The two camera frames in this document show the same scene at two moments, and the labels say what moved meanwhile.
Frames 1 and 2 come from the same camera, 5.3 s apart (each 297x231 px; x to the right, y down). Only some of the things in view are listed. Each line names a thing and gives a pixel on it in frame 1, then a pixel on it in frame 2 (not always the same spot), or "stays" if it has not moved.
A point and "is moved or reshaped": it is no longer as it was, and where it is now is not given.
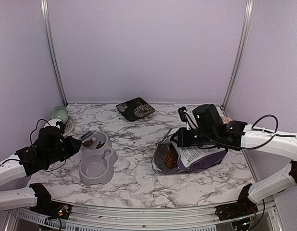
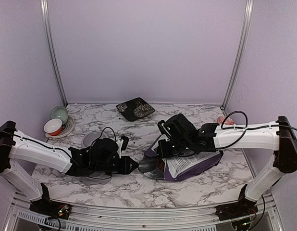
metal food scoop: [87, 136] → [147, 164]
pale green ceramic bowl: [60, 113] stays
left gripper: [73, 148] → [126, 169]
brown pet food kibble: [171, 157] → [160, 164]
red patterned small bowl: [226, 120] stays
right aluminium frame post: [246, 24] stays
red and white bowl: [52, 122] stays
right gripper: [183, 142] → [163, 153]
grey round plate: [69, 126] stays
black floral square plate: [135, 109] stays
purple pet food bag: [168, 157] is moved or reshaped
